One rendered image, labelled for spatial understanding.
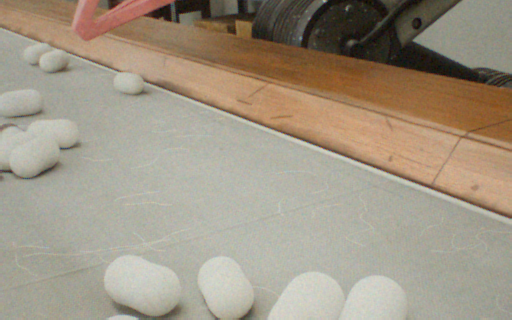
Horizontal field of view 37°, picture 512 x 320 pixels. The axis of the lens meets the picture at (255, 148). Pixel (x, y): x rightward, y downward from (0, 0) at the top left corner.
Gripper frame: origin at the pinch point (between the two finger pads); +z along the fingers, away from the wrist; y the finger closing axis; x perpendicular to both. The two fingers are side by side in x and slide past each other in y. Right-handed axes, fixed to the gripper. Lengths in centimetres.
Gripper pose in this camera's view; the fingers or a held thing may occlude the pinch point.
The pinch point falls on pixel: (85, 27)
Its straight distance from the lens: 59.7
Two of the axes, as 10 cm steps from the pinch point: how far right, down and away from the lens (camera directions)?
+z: -6.1, 7.8, -1.6
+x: 6.1, 5.8, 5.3
